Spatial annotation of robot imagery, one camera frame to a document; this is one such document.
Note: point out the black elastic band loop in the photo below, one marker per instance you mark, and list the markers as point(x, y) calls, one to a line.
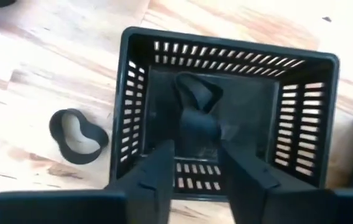
point(80, 159)
point(198, 124)

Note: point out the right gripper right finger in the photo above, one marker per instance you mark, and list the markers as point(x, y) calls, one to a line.
point(257, 193)

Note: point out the black plastic slotted basket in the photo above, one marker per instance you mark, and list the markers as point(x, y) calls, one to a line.
point(251, 109)

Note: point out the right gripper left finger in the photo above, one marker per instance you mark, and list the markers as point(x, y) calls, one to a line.
point(145, 193)

